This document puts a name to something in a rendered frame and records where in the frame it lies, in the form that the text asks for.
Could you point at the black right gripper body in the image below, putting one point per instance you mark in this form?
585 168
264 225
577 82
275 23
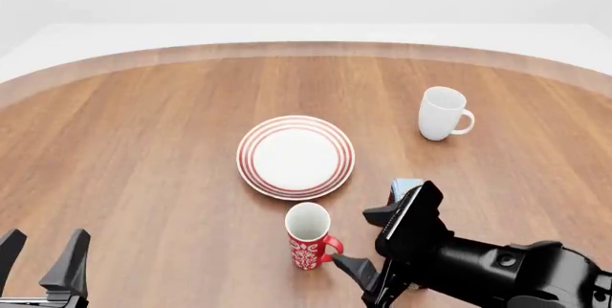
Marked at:
413 222

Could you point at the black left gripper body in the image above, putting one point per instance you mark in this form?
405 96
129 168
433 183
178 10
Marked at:
43 302

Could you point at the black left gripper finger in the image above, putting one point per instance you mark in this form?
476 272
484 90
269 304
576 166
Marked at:
69 268
9 250

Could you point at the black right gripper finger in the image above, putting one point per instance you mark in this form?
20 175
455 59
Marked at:
358 268
382 214

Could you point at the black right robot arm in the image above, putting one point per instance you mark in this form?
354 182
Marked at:
526 272

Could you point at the small flat plate on stalk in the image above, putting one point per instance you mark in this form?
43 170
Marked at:
405 185

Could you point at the red patterned mug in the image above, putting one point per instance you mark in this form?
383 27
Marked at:
306 252

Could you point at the white plate with red rings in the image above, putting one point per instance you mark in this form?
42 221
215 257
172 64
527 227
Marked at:
295 159

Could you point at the white mug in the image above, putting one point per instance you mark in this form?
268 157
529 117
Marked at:
439 121

